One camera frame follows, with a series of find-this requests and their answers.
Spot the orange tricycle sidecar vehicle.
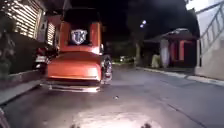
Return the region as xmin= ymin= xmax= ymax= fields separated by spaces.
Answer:
xmin=45 ymin=7 xmax=114 ymax=93

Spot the tree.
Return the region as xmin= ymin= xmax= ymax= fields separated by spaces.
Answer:
xmin=125 ymin=13 xmax=148 ymax=67

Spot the grey asphalt road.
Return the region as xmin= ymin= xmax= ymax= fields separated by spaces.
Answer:
xmin=0 ymin=65 xmax=224 ymax=128

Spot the street lamp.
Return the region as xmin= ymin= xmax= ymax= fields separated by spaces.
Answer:
xmin=139 ymin=19 xmax=148 ymax=30

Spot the small house with red door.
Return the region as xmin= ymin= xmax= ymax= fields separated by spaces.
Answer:
xmin=144 ymin=27 xmax=200 ymax=70

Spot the concrete kerb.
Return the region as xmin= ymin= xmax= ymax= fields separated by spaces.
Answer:
xmin=136 ymin=66 xmax=224 ymax=88

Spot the robot's own part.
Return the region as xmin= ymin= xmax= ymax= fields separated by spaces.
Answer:
xmin=141 ymin=122 xmax=153 ymax=128

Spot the motorcycle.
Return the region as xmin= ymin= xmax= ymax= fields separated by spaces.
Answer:
xmin=33 ymin=45 xmax=60 ymax=72

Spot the concrete pavement strip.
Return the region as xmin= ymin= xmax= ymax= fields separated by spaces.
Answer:
xmin=0 ymin=79 xmax=44 ymax=106

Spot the building with barred windows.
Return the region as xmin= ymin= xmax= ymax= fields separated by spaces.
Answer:
xmin=0 ymin=0 xmax=64 ymax=48

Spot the white building with railing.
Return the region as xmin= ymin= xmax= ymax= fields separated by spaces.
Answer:
xmin=186 ymin=0 xmax=224 ymax=82

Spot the low concrete wall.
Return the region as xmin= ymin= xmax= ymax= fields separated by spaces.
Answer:
xmin=0 ymin=32 xmax=48 ymax=90

